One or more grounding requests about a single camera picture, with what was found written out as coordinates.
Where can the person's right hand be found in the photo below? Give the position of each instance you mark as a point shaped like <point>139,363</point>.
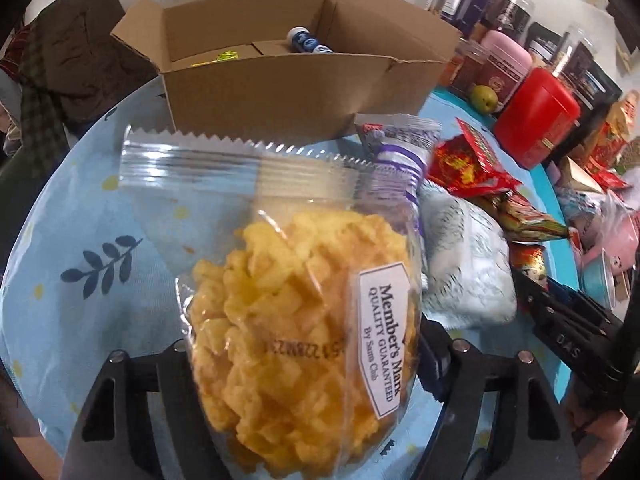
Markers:
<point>595,435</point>

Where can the dark blue pouch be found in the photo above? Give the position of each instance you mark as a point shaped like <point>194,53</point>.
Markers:
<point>600,87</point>

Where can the small red snack packet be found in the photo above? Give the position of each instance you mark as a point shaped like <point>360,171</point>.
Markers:
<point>530,260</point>

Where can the clear bag of yellow snacks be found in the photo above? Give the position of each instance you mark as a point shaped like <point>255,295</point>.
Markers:
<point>280,310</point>

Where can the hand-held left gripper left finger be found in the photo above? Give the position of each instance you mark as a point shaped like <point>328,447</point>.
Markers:
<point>165,385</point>

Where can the light blue bowl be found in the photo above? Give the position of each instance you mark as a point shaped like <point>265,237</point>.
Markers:
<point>597,280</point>

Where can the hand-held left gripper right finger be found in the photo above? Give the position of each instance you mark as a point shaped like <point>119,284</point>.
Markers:
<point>431,357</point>

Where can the blue leaf print tablecloth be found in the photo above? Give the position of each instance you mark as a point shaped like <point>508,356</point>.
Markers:
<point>100,240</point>

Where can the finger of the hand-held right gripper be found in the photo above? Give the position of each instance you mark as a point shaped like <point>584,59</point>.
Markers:
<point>560,335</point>
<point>585,307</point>

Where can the clear jar dark contents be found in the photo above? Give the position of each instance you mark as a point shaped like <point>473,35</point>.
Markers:
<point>575,55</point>

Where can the yellow green packet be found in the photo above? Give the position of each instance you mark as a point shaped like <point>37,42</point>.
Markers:
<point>217,56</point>

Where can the dark label clear jar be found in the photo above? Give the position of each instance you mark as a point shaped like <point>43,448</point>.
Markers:
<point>512,17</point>

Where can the pink container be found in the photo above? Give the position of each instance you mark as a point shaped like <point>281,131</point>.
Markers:
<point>505,60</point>

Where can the dark clothes pile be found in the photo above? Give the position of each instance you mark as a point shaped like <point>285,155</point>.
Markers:
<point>80,60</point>

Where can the red tin container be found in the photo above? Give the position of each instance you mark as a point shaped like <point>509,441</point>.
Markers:
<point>537,115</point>

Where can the white patterned snack packet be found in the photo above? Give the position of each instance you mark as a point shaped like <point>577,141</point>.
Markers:
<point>465,260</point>

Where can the black pouch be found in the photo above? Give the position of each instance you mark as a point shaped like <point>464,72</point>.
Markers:
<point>545,42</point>

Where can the jar with red contents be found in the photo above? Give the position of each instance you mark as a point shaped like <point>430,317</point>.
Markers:
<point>465,67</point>

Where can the blue white bottle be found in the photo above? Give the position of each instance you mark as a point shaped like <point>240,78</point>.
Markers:
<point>307,41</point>

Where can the pink bowl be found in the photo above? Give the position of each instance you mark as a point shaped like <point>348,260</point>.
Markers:
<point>622,240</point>

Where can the purple white snack packet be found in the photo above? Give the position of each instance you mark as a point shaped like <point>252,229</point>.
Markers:
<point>395,160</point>

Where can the yellow green fruit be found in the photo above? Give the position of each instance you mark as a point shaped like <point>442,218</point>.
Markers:
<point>483,98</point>

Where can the cardboard box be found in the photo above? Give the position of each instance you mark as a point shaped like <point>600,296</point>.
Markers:
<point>280,95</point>

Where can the red green snack packet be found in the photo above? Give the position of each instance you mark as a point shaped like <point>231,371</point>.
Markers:
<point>525,220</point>

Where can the red yellow snack packet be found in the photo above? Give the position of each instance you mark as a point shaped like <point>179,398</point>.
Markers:
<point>465,160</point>

